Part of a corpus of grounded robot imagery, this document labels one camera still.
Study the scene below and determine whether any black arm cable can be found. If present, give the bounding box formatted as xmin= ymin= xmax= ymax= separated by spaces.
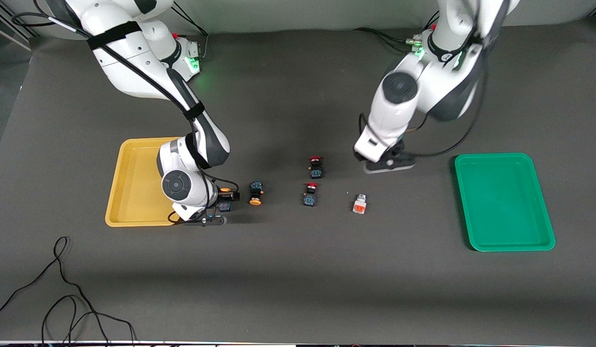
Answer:
xmin=358 ymin=0 xmax=510 ymax=160
xmin=11 ymin=0 xmax=240 ymax=225

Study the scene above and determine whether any black velcro cable strap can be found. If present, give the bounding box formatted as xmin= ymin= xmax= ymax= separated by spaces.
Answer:
xmin=87 ymin=21 xmax=142 ymax=50
xmin=183 ymin=101 xmax=206 ymax=121

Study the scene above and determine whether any green plastic tray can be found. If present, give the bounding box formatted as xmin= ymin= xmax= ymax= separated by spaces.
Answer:
xmin=454 ymin=153 xmax=556 ymax=252

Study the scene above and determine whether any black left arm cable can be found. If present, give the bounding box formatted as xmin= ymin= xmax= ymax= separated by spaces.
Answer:
xmin=358 ymin=0 xmax=510 ymax=160

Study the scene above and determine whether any loose black cable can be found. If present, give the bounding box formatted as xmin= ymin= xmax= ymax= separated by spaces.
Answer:
xmin=0 ymin=236 xmax=137 ymax=345

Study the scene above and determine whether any black base cable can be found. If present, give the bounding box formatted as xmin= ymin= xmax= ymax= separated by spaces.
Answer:
xmin=353 ymin=27 xmax=415 ymax=49
xmin=172 ymin=1 xmax=210 ymax=59

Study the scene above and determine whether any yellow plastic tray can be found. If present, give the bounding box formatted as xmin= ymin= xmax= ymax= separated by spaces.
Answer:
xmin=105 ymin=138 xmax=184 ymax=227

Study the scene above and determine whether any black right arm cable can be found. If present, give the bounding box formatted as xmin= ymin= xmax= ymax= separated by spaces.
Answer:
xmin=11 ymin=0 xmax=240 ymax=225

